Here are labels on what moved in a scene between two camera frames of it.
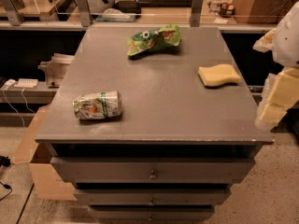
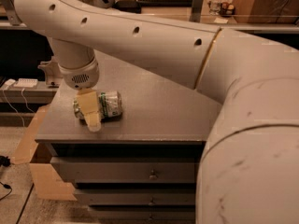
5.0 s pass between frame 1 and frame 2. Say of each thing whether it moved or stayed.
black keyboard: stayed
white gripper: moved
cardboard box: stayed
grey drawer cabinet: stayed
